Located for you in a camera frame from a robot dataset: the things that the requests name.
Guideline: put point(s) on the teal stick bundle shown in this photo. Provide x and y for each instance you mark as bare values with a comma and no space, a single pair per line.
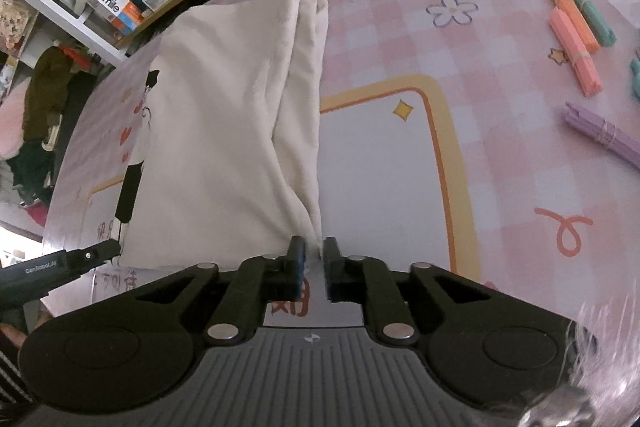
592,12
636,79

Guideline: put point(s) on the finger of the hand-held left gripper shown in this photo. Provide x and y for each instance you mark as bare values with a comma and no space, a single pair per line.
95,253

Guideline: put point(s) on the orange stick bundle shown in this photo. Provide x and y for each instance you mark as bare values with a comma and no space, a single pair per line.
572,14

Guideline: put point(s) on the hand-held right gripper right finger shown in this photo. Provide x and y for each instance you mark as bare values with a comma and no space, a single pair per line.
332,263

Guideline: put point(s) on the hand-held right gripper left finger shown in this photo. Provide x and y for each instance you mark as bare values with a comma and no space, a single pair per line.
299,268

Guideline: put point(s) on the dark green cloth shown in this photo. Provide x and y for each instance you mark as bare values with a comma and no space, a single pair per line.
30,172

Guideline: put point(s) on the pink stick bundle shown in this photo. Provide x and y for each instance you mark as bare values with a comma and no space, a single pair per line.
575,52

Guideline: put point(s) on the pink checked table mat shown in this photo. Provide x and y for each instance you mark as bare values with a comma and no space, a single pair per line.
475,157

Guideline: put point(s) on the person's left forearm striped sleeve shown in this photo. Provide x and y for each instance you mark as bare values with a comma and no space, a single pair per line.
12,377

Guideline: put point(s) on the white t-shirt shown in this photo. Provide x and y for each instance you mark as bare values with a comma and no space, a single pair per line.
225,117

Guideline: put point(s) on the purple stick bundle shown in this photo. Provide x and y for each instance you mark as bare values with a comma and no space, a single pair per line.
600,129

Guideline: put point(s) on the person's left hand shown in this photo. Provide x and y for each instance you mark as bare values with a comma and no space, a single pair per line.
12,334

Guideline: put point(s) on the white shelf post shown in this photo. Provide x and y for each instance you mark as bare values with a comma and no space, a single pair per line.
60,12

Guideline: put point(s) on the pink pillow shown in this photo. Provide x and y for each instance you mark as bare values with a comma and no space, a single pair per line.
10,122

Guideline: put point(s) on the white and orange upright carton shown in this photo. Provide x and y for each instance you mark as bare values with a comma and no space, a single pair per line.
115,4

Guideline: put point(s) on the brown plush toy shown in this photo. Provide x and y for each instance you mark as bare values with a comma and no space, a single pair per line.
50,92

